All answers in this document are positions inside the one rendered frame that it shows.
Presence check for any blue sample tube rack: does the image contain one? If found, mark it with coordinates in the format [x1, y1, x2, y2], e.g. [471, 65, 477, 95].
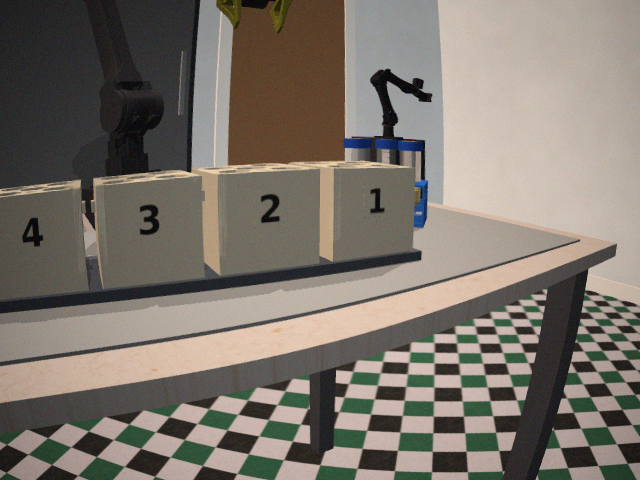
[414, 180, 428, 228]

